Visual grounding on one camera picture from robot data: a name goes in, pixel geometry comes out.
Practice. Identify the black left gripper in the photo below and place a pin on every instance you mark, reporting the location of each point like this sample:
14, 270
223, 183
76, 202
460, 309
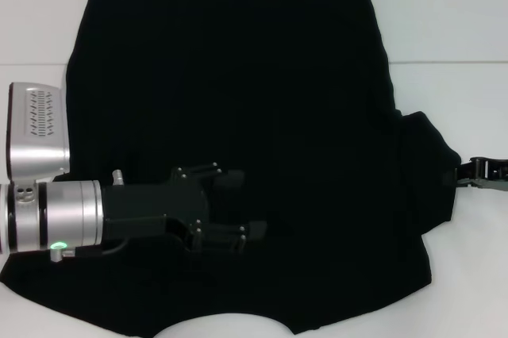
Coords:
135, 211

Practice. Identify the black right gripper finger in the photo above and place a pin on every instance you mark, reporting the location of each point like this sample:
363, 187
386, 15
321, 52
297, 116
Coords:
478, 169

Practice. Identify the black shirt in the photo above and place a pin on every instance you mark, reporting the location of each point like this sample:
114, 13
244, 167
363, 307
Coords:
258, 76

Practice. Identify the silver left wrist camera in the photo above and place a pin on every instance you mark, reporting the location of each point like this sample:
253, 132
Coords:
39, 147

